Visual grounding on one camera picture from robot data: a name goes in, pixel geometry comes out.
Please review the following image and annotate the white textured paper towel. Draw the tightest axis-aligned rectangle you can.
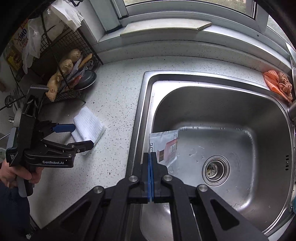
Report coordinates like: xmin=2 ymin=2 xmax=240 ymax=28
xmin=71 ymin=106 xmax=105 ymax=146

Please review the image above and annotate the white pink paper packet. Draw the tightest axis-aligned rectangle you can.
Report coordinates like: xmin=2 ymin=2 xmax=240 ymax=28
xmin=149 ymin=130 xmax=179 ymax=168

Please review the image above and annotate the steel kitchen faucet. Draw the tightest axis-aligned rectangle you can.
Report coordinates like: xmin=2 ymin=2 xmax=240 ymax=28
xmin=286 ymin=42 xmax=296 ymax=121

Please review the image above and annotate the person's left hand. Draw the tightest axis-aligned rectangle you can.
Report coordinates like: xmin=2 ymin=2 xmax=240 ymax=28
xmin=1 ymin=160 xmax=44 ymax=188

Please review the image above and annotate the ginger root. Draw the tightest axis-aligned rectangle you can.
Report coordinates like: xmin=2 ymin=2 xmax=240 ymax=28
xmin=46 ymin=49 xmax=81 ymax=102

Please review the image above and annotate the sink drain strainer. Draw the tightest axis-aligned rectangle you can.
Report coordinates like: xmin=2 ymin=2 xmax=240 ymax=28
xmin=202 ymin=155 xmax=230 ymax=187

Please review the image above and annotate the yellow detergent bottle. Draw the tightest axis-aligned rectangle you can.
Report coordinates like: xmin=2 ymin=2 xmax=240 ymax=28
xmin=4 ymin=19 xmax=28 ymax=72

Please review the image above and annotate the stainless steel sink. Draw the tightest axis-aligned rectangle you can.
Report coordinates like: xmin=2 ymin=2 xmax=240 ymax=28
xmin=126 ymin=71 xmax=295 ymax=237

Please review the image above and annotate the white plastic bag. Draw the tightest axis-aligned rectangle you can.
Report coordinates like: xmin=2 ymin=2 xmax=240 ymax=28
xmin=22 ymin=16 xmax=44 ymax=74

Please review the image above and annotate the orange dish cloth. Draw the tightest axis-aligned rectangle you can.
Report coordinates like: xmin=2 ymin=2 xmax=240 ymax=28
xmin=263 ymin=70 xmax=293 ymax=103

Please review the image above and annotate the black wire rack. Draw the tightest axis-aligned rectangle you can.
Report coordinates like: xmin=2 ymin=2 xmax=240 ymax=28
xmin=4 ymin=1 xmax=103 ymax=102

